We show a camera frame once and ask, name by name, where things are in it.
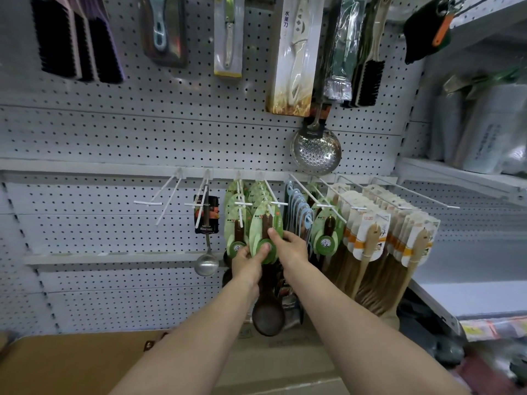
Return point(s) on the person's left hand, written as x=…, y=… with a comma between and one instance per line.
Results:
x=247, y=269

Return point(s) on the person's right hand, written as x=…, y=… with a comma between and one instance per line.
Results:
x=292, y=252

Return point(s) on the small steel ladle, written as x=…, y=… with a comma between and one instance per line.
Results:
x=206, y=265

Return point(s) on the steel spatulas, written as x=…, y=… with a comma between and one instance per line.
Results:
x=298, y=209

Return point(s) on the dark wooden spoons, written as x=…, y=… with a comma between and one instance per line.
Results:
x=255, y=191

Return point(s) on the wooden spatulas bunch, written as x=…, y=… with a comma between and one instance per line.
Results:
x=416, y=246
x=370, y=242

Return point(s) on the person's right forearm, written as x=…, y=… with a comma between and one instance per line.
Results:
x=370, y=345

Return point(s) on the person's left forearm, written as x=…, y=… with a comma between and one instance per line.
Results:
x=185, y=353

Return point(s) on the grey store shelf unit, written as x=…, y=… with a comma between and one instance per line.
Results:
x=473, y=292

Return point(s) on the flat cardboard box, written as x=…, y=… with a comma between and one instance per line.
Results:
x=288, y=353

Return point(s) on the large steel skimmer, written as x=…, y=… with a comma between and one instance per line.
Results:
x=316, y=154

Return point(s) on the assorted packaged goods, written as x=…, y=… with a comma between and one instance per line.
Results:
x=453, y=349

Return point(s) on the white knife in package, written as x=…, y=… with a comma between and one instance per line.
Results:
x=294, y=53

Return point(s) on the slim grey cup pack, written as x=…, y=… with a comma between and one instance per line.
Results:
x=444, y=123

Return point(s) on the clear pack green insert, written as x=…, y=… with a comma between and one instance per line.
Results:
x=343, y=49

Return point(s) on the row of red yellow labels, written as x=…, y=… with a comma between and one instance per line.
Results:
x=490, y=328

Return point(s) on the pale boxed pack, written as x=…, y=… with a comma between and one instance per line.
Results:
x=228, y=36

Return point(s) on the dark hanging pack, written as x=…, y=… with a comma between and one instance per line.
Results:
x=164, y=32

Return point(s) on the black orange tool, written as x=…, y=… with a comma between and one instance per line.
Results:
x=424, y=32

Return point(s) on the black flat brush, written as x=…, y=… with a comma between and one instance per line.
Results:
x=106, y=49
x=84, y=49
x=55, y=36

